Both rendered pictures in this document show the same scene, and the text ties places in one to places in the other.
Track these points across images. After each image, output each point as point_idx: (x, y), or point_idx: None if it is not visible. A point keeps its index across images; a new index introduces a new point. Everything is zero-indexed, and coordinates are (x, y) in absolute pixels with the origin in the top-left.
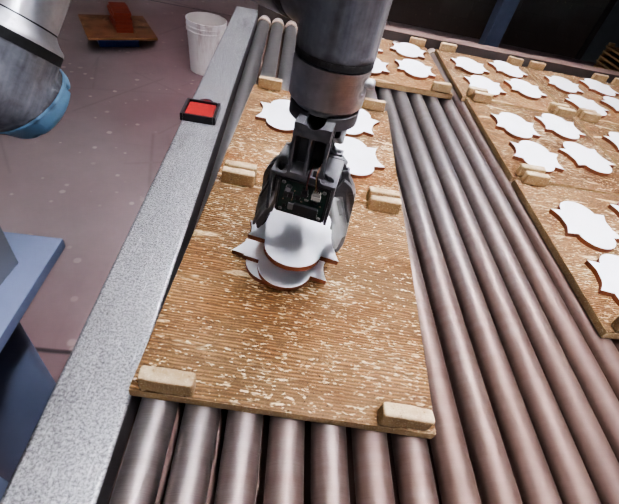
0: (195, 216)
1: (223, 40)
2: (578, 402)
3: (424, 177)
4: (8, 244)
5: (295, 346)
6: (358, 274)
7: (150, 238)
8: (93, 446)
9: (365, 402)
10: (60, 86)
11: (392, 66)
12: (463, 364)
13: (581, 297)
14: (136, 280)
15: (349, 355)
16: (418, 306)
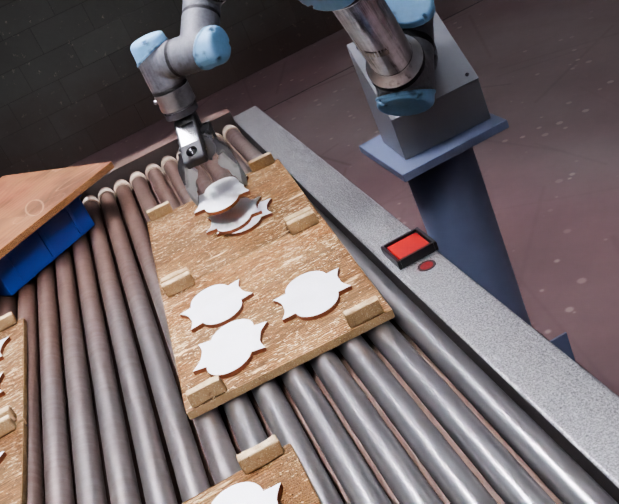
0: (332, 221)
1: (589, 381)
2: (65, 282)
3: (137, 367)
4: (399, 144)
5: None
6: (191, 241)
7: (332, 186)
8: (282, 156)
9: (179, 210)
10: (378, 96)
11: None
12: (128, 258)
13: (25, 335)
14: (318, 176)
15: (189, 215)
16: (152, 263)
